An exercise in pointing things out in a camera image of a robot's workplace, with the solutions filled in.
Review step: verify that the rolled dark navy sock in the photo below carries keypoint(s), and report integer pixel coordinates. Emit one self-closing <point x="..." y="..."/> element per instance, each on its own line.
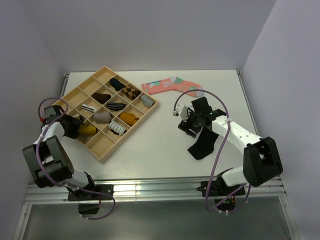
<point x="116" y="84"/>

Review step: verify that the rolled white striped sock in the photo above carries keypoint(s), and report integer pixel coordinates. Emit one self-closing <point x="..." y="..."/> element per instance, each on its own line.
<point x="116" y="128"/>

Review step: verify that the rolled grey sock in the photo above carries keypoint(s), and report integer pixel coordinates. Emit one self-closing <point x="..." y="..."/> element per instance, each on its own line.
<point x="147" y="102"/>

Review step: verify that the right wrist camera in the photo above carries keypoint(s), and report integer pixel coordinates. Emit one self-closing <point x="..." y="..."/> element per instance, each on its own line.
<point x="181" y="111"/>

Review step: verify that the mustard yellow sock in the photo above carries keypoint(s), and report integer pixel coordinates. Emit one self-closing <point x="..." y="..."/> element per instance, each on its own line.
<point x="87" y="130"/>

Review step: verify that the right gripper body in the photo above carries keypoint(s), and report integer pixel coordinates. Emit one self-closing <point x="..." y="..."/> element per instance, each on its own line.
<point x="193" y="123"/>

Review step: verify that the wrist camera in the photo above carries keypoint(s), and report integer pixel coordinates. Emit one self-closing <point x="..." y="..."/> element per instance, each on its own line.
<point x="52" y="112"/>
<point x="181" y="111"/>

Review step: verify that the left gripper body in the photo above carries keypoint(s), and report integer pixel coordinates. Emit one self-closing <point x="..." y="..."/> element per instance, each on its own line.
<point x="73" y="124"/>

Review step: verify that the wooden compartment tray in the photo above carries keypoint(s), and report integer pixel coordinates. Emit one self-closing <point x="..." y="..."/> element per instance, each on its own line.
<point x="104" y="142"/>

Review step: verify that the pink patterned sock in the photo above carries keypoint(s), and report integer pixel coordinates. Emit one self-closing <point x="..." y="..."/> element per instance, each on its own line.
<point x="172" y="83"/>

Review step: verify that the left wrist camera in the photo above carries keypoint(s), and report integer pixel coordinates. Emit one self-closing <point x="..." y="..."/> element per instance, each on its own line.
<point x="52" y="112"/>

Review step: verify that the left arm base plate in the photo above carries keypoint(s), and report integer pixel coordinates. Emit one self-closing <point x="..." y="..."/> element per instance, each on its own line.
<point x="105" y="192"/>

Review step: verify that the rolled beige sock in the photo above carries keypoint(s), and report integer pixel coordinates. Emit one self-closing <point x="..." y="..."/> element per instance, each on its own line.
<point x="102" y="117"/>

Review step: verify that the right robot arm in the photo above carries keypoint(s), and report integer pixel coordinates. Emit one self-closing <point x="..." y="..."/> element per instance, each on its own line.
<point x="261" y="159"/>

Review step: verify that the rolled black striped sock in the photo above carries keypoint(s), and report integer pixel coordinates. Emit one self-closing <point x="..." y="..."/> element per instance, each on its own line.
<point x="116" y="106"/>

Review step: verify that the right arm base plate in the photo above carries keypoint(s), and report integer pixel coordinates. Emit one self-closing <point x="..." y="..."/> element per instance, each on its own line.
<point x="218" y="188"/>

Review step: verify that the rolled mustard sock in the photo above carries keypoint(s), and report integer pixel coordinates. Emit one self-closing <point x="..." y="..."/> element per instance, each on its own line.
<point x="129" y="118"/>

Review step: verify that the rolled argyle brown sock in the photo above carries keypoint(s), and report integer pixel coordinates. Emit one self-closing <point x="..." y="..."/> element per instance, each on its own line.
<point x="131" y="92"/>

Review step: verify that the rolled dark brown sock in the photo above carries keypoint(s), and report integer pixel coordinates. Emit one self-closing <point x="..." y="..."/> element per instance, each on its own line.
<point x="101" y="98"/>

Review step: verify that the rolled white black sock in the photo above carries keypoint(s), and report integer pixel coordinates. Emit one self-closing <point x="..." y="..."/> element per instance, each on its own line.
<point x="88" y="108"/>

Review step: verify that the aluminium frame rail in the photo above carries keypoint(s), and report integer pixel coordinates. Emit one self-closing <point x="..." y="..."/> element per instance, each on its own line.
<point x="139" y="190"/>

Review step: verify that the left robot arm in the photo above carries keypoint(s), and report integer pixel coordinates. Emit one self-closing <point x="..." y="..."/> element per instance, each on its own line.
<point x="49" y="163"/>

